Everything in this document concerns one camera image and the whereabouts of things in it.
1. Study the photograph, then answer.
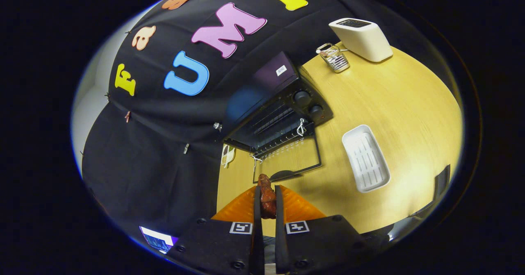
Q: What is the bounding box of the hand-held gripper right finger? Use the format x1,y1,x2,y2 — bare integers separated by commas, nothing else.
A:
274,185,365,275

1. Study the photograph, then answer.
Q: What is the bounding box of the white divided spice dish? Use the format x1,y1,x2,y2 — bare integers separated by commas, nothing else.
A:
221,145,236,168

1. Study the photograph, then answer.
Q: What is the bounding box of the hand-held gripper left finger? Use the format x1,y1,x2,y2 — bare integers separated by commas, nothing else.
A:
166,185,265,275

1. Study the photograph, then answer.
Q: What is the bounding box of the lit computer screen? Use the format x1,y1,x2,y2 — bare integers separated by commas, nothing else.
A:
139,226,179,254

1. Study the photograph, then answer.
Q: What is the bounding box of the metal wire holder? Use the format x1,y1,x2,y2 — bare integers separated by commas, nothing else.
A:
316,43,350,73

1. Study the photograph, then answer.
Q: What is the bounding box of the black toaster oven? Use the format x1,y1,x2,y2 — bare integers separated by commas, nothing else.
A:
221,52,333,184

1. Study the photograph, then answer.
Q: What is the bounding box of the white toaster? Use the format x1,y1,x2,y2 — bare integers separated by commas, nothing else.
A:
328,18,393,62

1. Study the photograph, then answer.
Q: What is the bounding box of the white rectangular tray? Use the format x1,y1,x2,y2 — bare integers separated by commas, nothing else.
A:
342,124,391,193

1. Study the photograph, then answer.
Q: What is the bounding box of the red meat piece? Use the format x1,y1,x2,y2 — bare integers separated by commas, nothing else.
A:
258,174,277,219

